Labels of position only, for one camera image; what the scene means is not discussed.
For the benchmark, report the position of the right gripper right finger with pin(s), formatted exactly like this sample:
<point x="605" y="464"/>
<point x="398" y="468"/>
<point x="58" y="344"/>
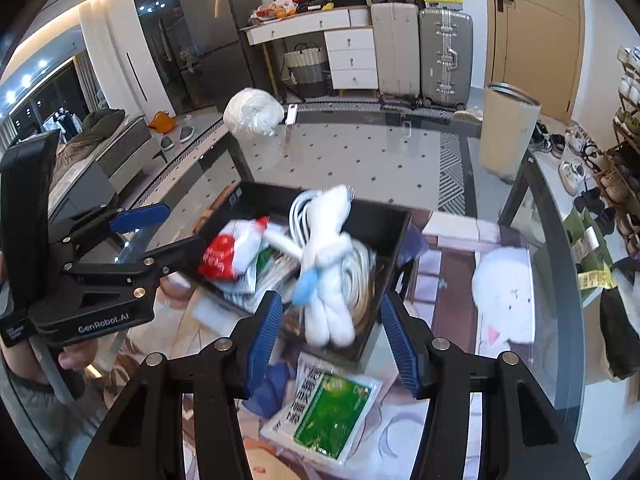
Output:
<point x="523" y="436"/>

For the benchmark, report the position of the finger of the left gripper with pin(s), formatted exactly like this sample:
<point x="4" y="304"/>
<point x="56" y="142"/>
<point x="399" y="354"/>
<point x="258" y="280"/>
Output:
<point x="125" y="222"/>
<point x="150" y="264"/>

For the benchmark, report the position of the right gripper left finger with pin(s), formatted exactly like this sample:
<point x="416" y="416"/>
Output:
<point x="141" y="435"/>

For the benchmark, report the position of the red white snack packet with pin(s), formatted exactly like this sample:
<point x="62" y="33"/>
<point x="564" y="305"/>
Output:
<point x="233" y="249"/>

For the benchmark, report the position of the green medicine packet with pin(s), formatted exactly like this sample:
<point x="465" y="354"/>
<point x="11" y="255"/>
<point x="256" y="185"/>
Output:
<point x="328" y="407"/>

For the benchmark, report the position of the white plush toy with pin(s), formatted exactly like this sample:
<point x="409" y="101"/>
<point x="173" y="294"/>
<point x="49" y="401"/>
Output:
<point x="319" y="244"/>

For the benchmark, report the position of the black storage box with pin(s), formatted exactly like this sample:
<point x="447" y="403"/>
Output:
<point x="377" y="231"/>

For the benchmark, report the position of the person left hand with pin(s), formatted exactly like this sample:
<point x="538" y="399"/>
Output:
<point x="78" y="356"/>

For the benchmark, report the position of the grey sofa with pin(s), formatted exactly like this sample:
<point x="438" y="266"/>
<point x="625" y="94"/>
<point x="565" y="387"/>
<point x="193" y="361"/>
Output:
<point x="118" y="144"/>

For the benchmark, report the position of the anime print table mat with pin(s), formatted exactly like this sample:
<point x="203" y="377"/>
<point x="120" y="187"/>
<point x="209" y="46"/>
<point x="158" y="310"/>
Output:
<point x="523" y="436"/>

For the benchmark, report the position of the orange bag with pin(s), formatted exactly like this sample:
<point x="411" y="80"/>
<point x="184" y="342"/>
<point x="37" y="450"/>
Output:
<point x="162" y="122"/>

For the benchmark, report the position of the white round plush cushion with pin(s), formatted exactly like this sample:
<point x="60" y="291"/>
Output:
<point x="503" y="293"/>

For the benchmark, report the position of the white plastic bag bundle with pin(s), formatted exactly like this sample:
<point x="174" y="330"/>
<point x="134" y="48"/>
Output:
<point x="253" y="112"/>

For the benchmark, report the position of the dark glass cabinet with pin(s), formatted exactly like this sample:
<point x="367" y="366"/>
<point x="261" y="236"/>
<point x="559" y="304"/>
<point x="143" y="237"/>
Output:
<point x="169" y="41"/>

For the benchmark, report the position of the grey refrigerator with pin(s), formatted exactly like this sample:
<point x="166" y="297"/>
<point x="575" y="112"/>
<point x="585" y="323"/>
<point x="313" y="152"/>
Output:
<point x="225" y="63"/>

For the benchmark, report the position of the woven basket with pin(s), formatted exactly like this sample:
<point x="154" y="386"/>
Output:
<point x="308" y="67"/>

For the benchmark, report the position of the wooden shoe rack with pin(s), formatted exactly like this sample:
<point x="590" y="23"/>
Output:
<point x="621" y="182"/>

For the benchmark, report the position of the white drawer desk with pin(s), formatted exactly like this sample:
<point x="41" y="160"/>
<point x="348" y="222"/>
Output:
<point x="347" y="38"/>

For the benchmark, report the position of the cream cylindrical trash can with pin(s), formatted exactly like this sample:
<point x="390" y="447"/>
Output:
<point x="509" y="119"/>

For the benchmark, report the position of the beige suitcase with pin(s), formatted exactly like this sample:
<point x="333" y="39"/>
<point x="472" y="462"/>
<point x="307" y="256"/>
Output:
<point x="397" y="48"/>

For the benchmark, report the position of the silver suitcase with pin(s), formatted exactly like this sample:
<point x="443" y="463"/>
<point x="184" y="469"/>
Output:
<point x="446" y="40"/>

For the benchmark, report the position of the wooden door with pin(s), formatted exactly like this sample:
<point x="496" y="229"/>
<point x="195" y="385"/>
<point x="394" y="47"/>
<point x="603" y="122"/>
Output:
<point x="536" y="46"/>

